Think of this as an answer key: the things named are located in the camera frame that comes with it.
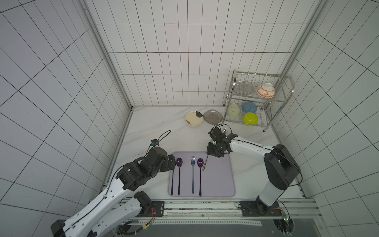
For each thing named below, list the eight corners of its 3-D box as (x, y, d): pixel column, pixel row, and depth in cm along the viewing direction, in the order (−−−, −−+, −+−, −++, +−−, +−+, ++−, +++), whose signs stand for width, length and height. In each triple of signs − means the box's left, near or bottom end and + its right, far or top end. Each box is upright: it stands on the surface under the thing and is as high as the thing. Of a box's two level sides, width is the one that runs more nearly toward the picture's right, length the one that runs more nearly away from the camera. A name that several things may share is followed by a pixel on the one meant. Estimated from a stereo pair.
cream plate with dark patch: (184, 125, 110) (184, 123, 109) (185, 112, 119) (185, 110, 117) (203, 125, 110) (204, 123, 109) (202, 112, 119) (203, 110, 117)
